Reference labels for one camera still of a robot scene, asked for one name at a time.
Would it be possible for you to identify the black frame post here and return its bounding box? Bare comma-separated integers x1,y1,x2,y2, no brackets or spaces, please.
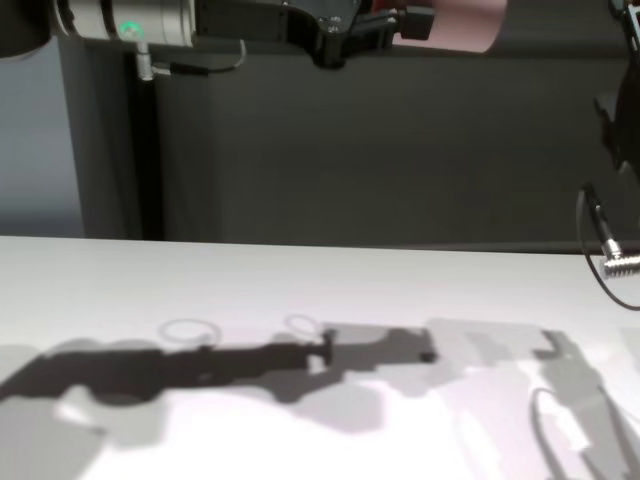
124,49,162,240

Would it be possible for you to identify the right arm cable with plug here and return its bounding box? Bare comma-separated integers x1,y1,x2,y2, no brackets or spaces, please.
574,182,640,312

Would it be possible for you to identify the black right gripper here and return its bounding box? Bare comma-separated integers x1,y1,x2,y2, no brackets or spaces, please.
594,0,640,172

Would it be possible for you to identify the pink plastic cup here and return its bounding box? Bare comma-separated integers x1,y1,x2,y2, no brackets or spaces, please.
372,0,509,54

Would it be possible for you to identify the left arm cable with plug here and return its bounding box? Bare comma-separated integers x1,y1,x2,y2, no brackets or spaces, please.
136,38,248,81

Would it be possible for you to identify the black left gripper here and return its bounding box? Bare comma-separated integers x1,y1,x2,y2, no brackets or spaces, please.
194,0,435,69

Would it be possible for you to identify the arm cable with plug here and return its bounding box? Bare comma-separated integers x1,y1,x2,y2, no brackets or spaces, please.
574,182,640,312
136,38,248,81

